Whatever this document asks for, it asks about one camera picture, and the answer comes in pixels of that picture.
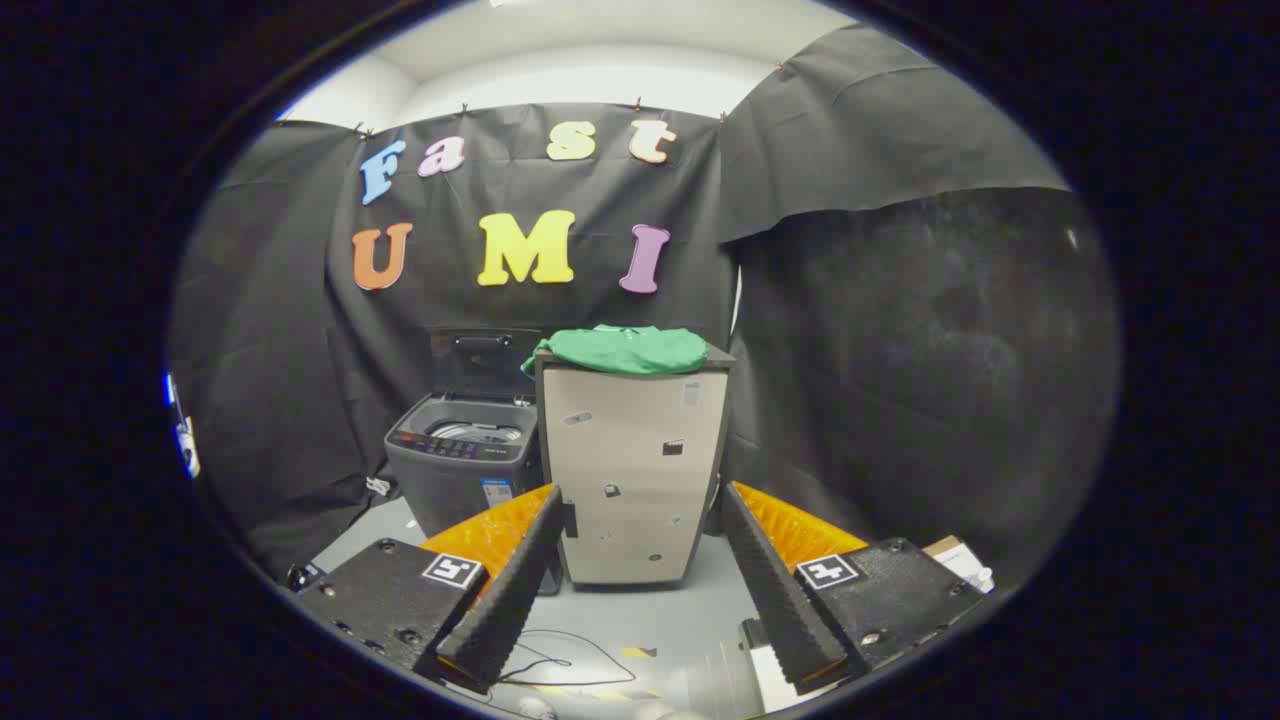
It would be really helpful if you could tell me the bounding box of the green shirt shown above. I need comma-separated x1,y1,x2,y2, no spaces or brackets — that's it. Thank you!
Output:
520,324,709,379

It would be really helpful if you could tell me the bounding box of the cardboard box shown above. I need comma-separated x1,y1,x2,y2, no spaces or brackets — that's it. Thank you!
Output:
922,535,996,593

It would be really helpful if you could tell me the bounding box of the grey washing machine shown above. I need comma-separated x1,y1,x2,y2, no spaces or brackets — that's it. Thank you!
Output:
384,328,546,541

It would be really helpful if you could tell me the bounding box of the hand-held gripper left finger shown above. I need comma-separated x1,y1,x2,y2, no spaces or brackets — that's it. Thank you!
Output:
295,483,567,696

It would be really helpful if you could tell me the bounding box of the beige cabinet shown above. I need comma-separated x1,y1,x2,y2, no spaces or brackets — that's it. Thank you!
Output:
534,343,737,587

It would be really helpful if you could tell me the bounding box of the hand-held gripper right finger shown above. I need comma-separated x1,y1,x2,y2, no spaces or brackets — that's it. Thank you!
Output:
718,480,986,698

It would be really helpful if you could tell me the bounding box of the thin black floor cable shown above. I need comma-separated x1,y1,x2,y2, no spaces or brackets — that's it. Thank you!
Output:
497,628,638,688

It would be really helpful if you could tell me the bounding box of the blue white object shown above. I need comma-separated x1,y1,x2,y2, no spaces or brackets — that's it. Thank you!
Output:
163,372,201,479

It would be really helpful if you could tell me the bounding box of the black backdrop cloth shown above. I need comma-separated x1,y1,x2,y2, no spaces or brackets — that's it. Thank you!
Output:
168,22,1121,591

